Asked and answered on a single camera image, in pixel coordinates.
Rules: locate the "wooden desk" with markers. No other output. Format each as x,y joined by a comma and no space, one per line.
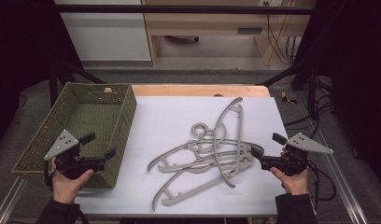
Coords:
210,23

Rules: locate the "yellow and black tool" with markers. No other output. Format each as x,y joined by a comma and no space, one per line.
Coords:
285,97

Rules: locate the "aluminium rail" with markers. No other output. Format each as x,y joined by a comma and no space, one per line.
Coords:
341,183
8,202

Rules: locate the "black frame strut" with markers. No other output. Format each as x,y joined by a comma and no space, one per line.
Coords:
311,90
54,84

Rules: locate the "green woven basket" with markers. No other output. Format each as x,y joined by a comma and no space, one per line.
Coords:
95,115

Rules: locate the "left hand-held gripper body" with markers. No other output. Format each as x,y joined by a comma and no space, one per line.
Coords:
62,144

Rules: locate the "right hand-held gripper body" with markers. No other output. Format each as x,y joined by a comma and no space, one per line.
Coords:
303,143

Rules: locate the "white cabinet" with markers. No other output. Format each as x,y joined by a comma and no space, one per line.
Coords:
107,34

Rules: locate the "black curtain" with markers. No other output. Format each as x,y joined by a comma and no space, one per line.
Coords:
20,62
356,77

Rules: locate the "person's left hand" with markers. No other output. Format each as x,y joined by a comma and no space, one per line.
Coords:
67,189

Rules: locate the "person's right hand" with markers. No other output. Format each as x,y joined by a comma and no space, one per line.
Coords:
294,183

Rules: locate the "black horizontal frame bar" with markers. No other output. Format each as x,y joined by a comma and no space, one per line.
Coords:
179,9

